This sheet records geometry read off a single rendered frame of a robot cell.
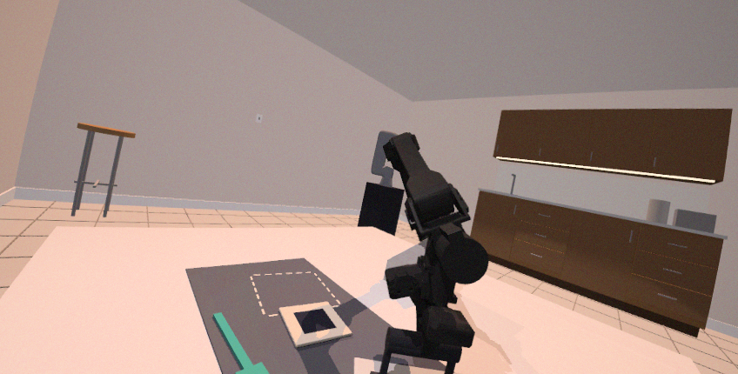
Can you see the peach square tile with dark centre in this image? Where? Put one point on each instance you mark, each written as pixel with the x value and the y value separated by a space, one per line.
pixel 313 323

